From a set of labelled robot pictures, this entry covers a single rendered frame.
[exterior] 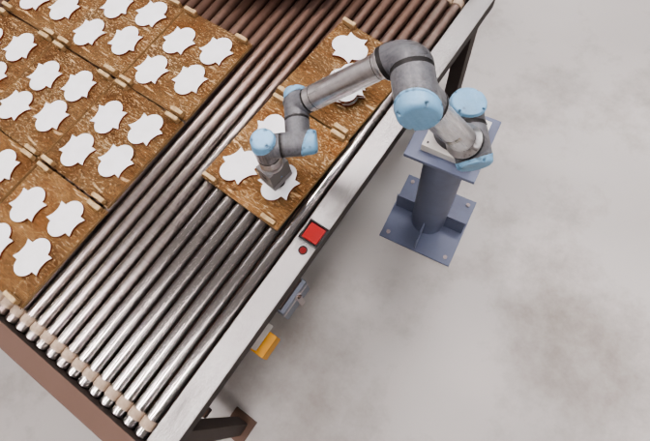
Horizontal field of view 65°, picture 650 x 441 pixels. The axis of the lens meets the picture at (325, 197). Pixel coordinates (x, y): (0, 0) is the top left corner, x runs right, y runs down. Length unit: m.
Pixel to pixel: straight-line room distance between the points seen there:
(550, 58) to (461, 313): 1.60
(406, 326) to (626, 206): 1.28
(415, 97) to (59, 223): 1.30
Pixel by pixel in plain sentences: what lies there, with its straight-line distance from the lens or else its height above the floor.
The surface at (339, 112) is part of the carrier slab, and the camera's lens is 1.89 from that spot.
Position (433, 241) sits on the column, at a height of 0.01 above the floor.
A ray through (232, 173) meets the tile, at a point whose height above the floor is 0.95.
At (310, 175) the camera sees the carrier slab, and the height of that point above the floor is 0.94.
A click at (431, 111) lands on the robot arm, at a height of 1.45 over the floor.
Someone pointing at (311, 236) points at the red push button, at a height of 0.93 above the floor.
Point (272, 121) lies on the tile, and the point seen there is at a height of 0.95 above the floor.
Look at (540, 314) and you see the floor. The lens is 2.70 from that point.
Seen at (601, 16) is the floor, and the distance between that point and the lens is 3.64.
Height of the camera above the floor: 2.54
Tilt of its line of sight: 67 degrees down
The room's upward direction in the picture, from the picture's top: 12 degrees counter-clockwise
